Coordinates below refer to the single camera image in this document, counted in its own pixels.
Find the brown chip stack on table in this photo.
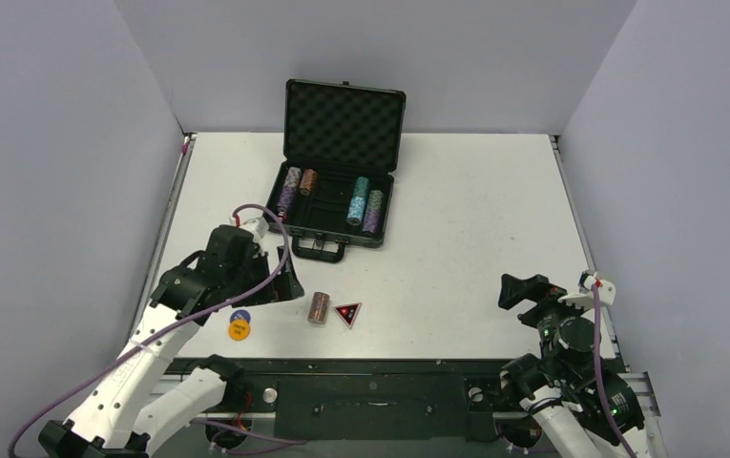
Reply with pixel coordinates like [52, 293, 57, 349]
[307, 292, 330, 325]

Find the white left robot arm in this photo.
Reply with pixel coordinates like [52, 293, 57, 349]
[38, 217, 304, 457]

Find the blue round button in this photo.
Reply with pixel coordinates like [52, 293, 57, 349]
[230, 308, 251, 323]

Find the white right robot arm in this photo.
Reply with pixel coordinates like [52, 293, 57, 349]
[498, 271, 651, 457]

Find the purple chip stack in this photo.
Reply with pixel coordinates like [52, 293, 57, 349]
[276, 186, 298, 212]
[362, 209, 381, 235]

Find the yellow round button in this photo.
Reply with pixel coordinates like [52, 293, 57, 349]
[228, 319, 251, 342]

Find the green-grey chip stack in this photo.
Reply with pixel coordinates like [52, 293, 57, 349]
[365, 189, 384, 213]

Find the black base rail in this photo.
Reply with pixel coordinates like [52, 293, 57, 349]
[180, 357, 657, 444]

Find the orange chip stack in case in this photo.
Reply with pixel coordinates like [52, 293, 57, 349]
[298, 169, 319, 197]

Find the light blue chip stack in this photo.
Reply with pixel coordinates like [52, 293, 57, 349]
[346, 196, 366, 226]

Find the triangular all-in button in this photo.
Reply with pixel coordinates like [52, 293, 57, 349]
[333, 302, 362, 329]

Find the black poker case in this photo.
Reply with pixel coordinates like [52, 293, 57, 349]
[266, 78, 407, 263]

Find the teal chip stack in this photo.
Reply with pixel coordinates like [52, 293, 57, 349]
[352, 177, 370, 199]

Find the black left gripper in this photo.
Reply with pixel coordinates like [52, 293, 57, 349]
[226, 246, 303, 307]

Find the blue-grey chip stack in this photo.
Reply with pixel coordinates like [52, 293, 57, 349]
[283, 167, 302, 188]

